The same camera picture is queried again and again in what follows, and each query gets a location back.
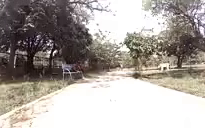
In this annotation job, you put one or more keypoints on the fence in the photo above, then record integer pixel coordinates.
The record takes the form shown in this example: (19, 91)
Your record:
(20, 63)

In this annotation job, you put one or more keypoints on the blue metal bench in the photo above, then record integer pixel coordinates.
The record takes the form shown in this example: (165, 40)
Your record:
(70, 70)

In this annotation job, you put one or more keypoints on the dry grass patch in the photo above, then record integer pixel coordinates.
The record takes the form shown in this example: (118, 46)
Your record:
(186, 81)
(13, 95)

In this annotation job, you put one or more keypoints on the green bushes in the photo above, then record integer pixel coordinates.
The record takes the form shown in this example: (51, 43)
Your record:
(105, 53)

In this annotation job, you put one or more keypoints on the pale concrete path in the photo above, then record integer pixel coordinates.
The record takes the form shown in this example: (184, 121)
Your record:
(123, 103)

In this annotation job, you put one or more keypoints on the pale concrete kerb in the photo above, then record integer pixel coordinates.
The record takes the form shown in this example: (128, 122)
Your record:
(30, 104)

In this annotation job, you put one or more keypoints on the row of large dark trees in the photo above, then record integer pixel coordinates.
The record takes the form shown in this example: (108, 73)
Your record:
(33, 30)

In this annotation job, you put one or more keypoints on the small leafy tree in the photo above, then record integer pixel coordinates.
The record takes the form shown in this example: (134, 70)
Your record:
(140, 45)

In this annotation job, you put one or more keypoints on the white bench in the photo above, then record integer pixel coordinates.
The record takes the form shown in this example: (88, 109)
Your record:
(164, 66)

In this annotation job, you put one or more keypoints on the dark spreading tree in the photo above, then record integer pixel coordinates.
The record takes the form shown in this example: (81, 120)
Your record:
(180, 45)

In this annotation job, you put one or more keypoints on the tall bare-branched tree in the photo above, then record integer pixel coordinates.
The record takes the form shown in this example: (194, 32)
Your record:
(200, 23)

